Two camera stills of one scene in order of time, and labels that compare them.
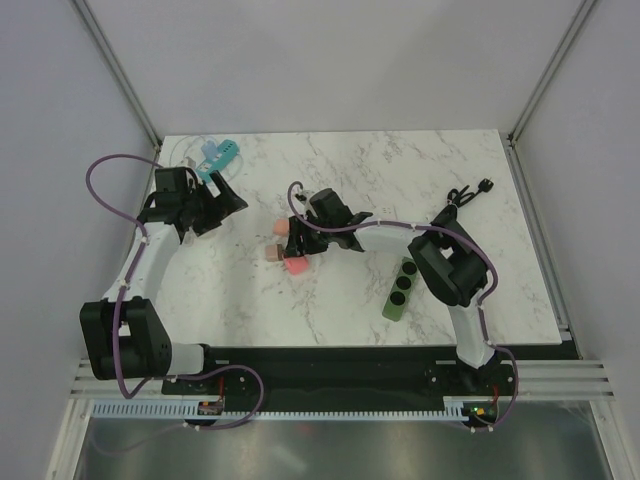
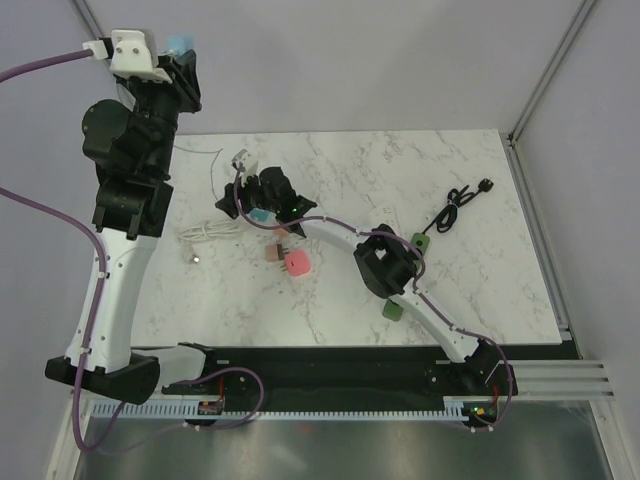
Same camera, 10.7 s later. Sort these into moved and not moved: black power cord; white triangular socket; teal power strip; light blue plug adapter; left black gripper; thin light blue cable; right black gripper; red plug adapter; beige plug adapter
Moved: light blue plug adapter; teal power strip; thin light blue cable; left black gripper; right black gripper
Not moved: beige plug adapter; black power cord; red plug adapter; white triangular socket
